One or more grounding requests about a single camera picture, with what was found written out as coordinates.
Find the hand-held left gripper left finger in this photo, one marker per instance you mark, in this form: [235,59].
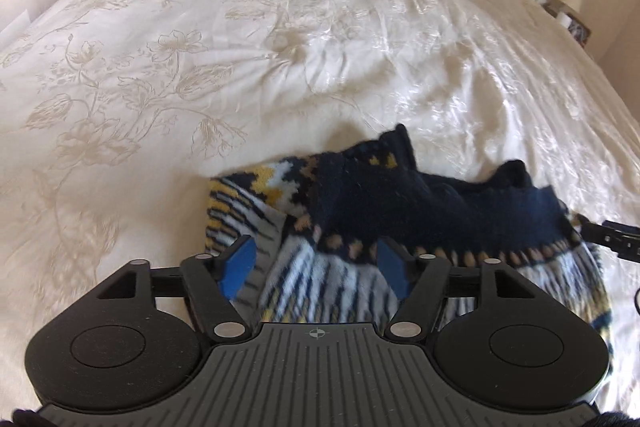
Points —
[239,267]

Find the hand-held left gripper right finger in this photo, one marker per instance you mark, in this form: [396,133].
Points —
[392,264]

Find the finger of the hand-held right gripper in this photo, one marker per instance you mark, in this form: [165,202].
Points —
[612,237]

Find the patterned knit sweater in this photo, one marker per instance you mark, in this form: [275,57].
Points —
[450,212]

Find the bed with floral duvet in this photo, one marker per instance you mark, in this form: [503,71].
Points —
[250,57]

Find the white cup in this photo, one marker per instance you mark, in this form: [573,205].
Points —
[565,19]

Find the dark picture frame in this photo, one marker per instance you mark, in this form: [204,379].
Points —
[580,31]

